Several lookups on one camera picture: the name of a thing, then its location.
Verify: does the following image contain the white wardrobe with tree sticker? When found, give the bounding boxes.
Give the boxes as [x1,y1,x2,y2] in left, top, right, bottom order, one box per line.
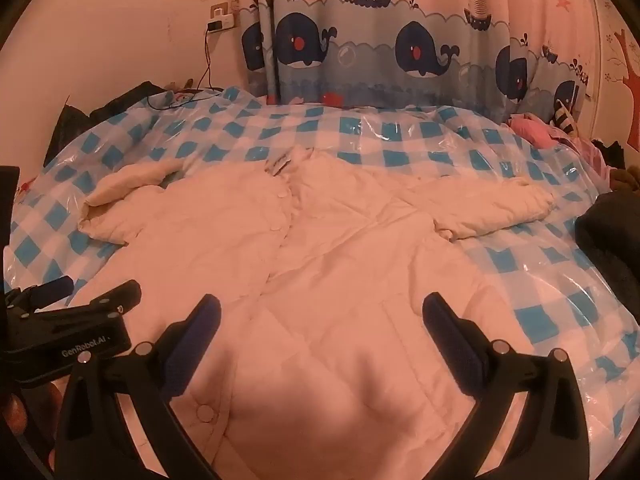
[597,0,640,146]

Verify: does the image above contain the blue checkered bed cover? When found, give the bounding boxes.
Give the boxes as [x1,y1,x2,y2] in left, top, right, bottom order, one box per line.
[5,85,640,461]

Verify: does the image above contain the striped cloth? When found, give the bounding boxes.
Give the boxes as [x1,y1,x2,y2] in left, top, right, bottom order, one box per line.
[550,97,581,134]

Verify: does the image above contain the brown plush toy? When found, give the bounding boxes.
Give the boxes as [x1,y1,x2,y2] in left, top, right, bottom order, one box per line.
[612,165,640,193]

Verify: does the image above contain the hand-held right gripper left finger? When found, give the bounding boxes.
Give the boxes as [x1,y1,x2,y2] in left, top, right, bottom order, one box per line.
[54,294,222,480]

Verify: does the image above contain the dark cloth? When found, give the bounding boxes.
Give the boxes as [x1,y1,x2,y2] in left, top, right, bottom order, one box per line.
[575,192,640,301]

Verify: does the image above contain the person's left hand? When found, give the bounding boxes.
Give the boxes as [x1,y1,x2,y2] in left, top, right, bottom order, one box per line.
[0,379,68,441]

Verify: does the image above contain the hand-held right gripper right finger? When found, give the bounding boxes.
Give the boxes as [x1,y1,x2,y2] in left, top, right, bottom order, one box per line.
[420,292,590,480]

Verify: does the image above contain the whale print curtain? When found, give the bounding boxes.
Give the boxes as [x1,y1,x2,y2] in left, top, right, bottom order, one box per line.
[240,0,596,122]

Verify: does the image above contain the black cable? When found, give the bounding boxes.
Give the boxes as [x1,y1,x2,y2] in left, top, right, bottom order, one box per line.
[145,27,222,111]

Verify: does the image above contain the pink clothes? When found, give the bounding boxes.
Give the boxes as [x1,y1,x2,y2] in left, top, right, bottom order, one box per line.
[507,112,608,181]

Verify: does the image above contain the black clothing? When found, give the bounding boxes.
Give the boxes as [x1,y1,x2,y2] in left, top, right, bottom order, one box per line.
[590,137,626,168]

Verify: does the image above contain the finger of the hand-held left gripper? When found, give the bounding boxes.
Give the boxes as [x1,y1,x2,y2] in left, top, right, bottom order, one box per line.
[10,276,75,311]
[67,280,142,318]

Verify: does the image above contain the white quilted jacket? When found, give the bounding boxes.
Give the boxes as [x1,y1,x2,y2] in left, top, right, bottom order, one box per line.
[80,145,556,480]

